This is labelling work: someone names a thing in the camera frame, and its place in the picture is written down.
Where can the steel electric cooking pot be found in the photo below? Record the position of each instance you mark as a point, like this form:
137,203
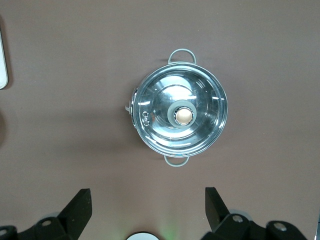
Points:
176,165

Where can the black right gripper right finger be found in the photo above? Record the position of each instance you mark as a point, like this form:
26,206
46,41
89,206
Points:
217,215

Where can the brown table cover mat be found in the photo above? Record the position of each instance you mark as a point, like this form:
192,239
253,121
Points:
75,125

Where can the glass pot lid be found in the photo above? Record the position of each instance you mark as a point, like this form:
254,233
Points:
200,130

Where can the cream rabbit print tray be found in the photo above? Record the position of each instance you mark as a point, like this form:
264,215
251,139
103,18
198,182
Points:
2,70

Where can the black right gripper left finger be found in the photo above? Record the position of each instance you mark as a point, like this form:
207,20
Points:
75,215

